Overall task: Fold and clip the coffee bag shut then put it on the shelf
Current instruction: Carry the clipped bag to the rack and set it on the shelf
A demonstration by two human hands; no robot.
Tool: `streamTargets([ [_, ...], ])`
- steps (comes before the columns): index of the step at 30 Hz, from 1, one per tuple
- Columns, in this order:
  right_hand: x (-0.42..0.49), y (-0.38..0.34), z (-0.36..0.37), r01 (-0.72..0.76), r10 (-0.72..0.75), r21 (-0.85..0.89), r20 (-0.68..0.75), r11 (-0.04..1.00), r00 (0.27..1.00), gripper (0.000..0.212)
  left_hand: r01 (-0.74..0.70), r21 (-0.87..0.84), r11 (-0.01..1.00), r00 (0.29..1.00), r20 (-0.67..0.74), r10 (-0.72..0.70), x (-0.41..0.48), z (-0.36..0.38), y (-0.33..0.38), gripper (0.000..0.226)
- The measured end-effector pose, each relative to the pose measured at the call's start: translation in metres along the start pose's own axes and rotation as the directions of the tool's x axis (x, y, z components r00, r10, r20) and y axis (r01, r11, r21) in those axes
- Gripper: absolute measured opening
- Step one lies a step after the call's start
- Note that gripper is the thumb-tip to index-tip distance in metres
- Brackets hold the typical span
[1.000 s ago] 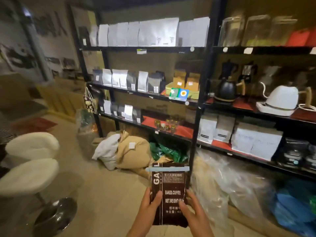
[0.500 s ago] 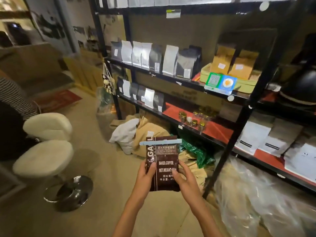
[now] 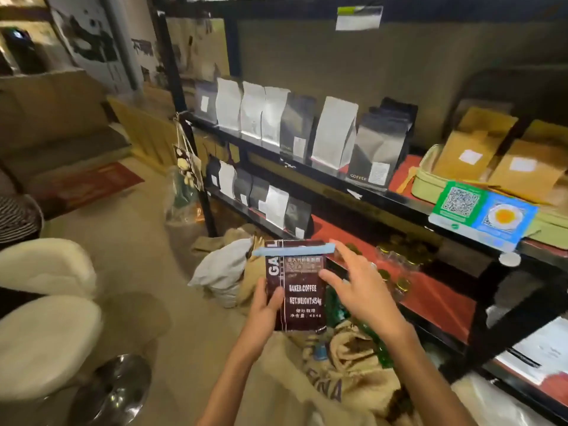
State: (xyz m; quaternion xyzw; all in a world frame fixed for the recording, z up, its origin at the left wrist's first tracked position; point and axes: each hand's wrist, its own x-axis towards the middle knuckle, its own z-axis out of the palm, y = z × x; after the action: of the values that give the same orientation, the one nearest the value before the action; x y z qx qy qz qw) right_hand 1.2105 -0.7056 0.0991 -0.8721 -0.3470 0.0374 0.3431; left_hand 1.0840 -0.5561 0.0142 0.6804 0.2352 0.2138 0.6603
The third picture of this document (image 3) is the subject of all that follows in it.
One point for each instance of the person's right hand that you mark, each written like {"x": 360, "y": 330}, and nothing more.
{"x": 372, "y": 301}

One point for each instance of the person's left hand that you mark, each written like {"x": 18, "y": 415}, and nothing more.
{"x": 259, "y": 326}

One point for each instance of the black coffee bag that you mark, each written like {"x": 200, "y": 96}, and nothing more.
{"x": 301, "y": 315}

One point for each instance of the light blue sealing clip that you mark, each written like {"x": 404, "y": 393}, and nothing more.
{"x": 293, "y": 250}

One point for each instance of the black metal shelf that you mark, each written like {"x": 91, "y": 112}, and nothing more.
{"x": 443, "y": 7}

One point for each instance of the person's left forearm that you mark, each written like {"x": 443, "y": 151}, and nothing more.
{"x": 226, "y": 394}

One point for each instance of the cluster of small glass jars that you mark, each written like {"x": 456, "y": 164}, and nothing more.
{"x": 403, "y": 284}

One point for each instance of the green plastic sack liner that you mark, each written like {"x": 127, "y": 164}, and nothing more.
{"x": 335, "y": 310}

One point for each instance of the white cloth sack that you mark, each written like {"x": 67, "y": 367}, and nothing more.
{"x": 222, "y": 266}

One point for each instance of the printed burlap sack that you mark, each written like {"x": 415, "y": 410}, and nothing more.
{"x": 355, "y": 377}

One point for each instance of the row of small standing pouches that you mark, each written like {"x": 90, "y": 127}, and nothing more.
{"x": 275, "y": 206}

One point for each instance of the yellow-green tin box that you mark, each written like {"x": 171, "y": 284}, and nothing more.
{"x": 426, "y": 186}

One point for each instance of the green and blue sign card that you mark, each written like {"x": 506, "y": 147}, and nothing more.
{"x": 461, "y": 201}

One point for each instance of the clear bag with teal contents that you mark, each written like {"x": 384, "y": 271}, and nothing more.
{"x": 177, "y": 204}

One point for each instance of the clear plastic bag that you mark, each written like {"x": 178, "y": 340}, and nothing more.
{"x": 488, "y": 403}

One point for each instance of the kraft paper bag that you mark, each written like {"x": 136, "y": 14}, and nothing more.
{"x": 532, "y": 181}
{"x": 483, "y": 121}
{"x": 548, "y": 133}
{"x": 452, "y": 159}

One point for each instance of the row of large standing pouches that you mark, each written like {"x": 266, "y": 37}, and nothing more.
{"x": 333, "y": 133}

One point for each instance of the white paper bag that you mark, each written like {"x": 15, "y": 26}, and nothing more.
{"x": 541, "y": 346}

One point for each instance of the black tote bag with bear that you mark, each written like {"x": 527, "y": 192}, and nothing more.
{"x": 188, "y": 166}

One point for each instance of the red doormat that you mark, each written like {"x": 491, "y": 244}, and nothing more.
{"x": 88, "y": 186}

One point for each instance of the yellow wooden panel bar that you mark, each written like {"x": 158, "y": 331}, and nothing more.
{"x": 146, "y": 133}

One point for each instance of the brown sofa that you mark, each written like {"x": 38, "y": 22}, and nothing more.
{"x": 53, "y": 110}

